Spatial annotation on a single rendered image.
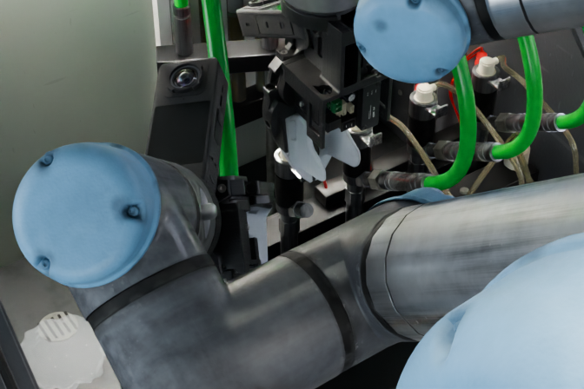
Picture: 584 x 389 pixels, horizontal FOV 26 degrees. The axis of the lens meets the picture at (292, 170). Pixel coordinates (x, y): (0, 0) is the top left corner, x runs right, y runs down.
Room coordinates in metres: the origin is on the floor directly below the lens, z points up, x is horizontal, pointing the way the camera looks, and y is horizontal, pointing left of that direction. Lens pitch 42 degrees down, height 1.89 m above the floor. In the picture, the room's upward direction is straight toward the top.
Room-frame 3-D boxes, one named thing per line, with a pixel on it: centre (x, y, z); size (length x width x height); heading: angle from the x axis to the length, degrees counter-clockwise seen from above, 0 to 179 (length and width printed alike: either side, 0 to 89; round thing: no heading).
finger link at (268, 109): (0.86, 0.00, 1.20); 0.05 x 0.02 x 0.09; 123
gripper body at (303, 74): (0.85, -0.03, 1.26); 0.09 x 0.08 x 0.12; 33
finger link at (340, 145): (0.86, -0.04, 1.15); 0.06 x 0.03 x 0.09; 33
